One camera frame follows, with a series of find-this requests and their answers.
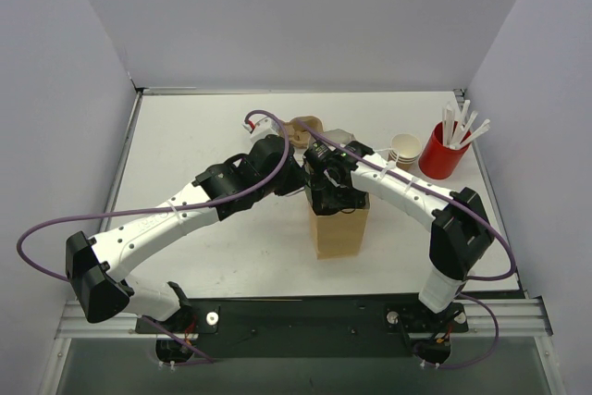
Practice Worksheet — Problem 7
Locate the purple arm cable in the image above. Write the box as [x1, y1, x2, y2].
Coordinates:
[295, 119, 518, 371]
[16, 109, 291, 364]

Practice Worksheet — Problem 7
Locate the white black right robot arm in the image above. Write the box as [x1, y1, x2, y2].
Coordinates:
[303, 140, 494, 314]

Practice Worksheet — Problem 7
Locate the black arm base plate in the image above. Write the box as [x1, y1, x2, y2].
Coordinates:
[133, 291, 471, 364]

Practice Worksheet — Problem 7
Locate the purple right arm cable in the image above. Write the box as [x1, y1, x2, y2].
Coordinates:
[295, 119, 518, 371]

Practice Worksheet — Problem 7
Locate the brown paper cup stack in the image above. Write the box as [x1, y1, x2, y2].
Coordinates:
[388, 133, 422, 171]

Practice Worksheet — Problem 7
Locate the aluminium front rail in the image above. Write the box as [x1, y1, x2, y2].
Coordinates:
[56, 294, 552, 339]

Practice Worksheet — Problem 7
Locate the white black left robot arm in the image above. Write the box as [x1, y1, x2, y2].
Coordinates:
[66, 135, 304, 332]

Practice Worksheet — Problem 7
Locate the red ribbed straw cup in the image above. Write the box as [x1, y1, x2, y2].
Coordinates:
[418, 122, 469, 179]

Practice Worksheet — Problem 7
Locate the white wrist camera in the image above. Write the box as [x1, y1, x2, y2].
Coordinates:
[321, 129, 355, 147]
[243, 117, 282, 144]

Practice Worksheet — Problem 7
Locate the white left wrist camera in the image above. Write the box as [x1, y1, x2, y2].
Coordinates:
[243, 117, 282, 144]

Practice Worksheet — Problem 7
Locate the brown pulp cup carrier stack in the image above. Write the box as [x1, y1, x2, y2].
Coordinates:
[282, 116, 324, 149]

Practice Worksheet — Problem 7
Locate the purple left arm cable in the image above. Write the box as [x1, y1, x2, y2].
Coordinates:
[16, 109, 291, 364]

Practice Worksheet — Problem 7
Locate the brown paper takeout bag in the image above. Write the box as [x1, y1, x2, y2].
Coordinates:
[304, 164, 370, 260]

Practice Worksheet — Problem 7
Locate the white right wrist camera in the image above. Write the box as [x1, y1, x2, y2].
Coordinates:
[321, 129, 355, 147]

